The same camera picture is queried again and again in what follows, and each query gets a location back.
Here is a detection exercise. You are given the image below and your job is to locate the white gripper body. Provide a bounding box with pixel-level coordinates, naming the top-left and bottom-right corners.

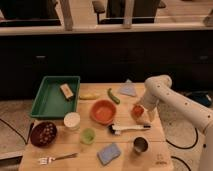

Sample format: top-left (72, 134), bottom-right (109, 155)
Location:
top-left (139, 93), bottom-right (159, 111)

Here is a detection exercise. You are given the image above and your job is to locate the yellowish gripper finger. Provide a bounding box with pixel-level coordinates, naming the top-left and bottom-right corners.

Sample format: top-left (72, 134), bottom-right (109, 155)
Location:
top-left (147, 110), bottom-right (156, 122)
top-left (134, 104), bottom-right (142, 112)

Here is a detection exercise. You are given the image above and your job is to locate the red apple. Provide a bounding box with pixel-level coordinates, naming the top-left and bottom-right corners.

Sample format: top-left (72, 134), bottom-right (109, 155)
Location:
top-left (131, 105), bottom-right (144, 119)

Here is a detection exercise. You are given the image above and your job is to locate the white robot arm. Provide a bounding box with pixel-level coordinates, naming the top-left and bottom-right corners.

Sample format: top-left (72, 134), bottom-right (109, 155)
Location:
top-left (139, 75), bottom-right (213, 171)

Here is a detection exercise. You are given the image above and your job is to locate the metal cup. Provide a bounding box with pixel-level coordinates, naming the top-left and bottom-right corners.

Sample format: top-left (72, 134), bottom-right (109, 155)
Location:
top-left (133, 137), bottom-right (148, 154)

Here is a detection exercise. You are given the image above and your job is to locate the green plastic cup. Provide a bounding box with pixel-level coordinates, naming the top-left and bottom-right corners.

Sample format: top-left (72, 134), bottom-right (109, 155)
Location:
top-left (80, 128), bottom-right (95, 145)

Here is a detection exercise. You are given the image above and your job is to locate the white plastic cup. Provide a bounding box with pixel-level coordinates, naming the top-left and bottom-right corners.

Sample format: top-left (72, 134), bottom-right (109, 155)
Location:
top-left (64, 112), bottom-right (80, 130)

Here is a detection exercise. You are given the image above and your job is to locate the blue triangular cloth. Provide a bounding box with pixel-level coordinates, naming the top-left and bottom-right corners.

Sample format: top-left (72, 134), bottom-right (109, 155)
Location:
top-left (118, 79), bottom-right (137, 97)

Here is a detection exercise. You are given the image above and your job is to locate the green chili pepper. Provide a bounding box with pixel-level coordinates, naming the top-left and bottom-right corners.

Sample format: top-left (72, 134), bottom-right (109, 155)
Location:
top-left (107, 88), bottom-right (120, 104)

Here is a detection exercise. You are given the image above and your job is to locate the orange bowl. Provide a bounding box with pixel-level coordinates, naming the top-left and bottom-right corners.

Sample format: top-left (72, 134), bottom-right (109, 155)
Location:
top-left (90, 100), bottom-right (116, 125)

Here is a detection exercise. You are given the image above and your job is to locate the yellow banana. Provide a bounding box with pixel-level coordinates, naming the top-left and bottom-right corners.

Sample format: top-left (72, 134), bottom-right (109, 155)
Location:
top-left (79, 94), bottom-right (100, 100)

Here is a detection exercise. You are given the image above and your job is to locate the blue sponge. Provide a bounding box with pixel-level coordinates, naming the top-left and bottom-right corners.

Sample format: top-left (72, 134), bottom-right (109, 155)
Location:
top-left (97, 143), bottom-right (121, 165)

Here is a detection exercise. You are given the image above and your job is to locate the tan sponge block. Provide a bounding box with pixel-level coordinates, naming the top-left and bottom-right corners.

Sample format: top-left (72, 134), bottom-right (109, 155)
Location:
top-left (60, 84), bottom-right (74, 100)

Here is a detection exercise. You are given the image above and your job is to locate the green plastic tray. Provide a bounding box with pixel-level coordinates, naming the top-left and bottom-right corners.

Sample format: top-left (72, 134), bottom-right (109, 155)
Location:
top-left (30, 76), bottom-right (80, 120)

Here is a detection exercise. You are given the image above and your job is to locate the dark red patterned bowl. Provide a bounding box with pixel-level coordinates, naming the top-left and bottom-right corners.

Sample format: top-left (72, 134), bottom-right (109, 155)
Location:
top-left (30, 122), bottom-right (57, 147)

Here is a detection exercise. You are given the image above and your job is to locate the black office chair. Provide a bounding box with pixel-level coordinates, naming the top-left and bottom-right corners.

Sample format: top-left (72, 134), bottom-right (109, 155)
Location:
top-left (92, 0), bottom-right (166, 25)

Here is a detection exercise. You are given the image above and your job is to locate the silver fork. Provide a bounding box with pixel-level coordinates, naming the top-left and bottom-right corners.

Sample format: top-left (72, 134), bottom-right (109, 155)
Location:
top-left (38, 153), bottom-right (78, 165)

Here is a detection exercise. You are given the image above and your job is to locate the black cable right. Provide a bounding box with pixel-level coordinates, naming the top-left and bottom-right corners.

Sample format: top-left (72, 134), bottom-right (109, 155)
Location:
top-left (165, 126), bottom-right (200, 171)

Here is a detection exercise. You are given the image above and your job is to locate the black cable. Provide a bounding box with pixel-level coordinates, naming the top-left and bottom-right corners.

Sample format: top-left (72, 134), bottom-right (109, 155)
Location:
top-left (0, 118), bottom-right (35, 146)
top-left (165, 126), bottom-right (200, 171)

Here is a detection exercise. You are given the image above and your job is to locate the black cable left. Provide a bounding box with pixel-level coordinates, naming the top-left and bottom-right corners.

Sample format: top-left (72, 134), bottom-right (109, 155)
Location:
top-left (0, 118), bottom-right (35, 146)

